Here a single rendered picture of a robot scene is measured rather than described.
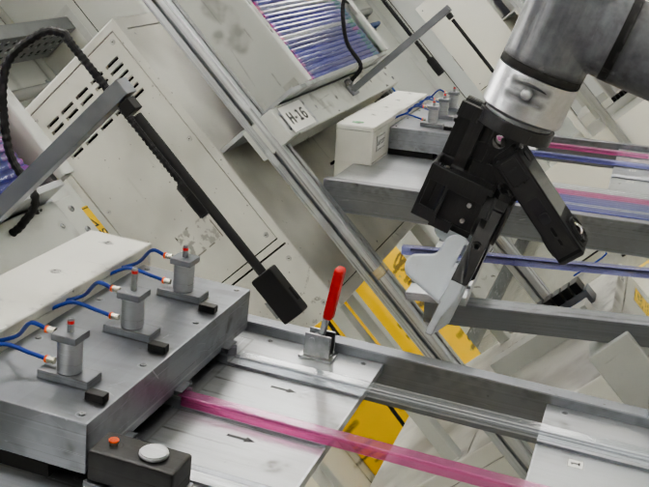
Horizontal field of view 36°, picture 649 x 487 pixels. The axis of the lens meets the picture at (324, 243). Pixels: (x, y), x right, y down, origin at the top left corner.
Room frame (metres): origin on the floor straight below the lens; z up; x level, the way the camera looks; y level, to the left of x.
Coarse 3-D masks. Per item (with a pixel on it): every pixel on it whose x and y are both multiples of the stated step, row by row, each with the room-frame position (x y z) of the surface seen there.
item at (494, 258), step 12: (408, 252) 1.32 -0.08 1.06; (420, 252) 1.31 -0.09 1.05; (432, 252) 1.31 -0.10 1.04; (492, 252) 1.30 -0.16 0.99; (504, 264) 1.28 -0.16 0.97; (516, 264) 1.28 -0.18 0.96; (528, 264) 1.28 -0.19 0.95; (540, 264) 1.27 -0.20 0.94; (552, 264) 1.27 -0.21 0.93; (576, 264) 1.26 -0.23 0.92; (588, 264) 1.26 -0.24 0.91; (600, 264) 1.26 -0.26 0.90; (612, 264) 1.26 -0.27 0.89; (636, 276) 1.24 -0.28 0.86; (648, 276) 1.24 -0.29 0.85
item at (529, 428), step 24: (240, 360) 1.06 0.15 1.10; (264, 360) 1.05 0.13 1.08; (336, 384) 1.03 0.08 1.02; (360, 384) 1.02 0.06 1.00; (432, 408) 1.00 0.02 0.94; (456, 408) 0.99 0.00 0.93; (528, 432) 0.97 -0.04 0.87; (552, 432) 0.97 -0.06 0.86; (576, 432) 0.97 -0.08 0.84; (624, 456) 0.95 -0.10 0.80; (648, 456) 0.94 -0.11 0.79
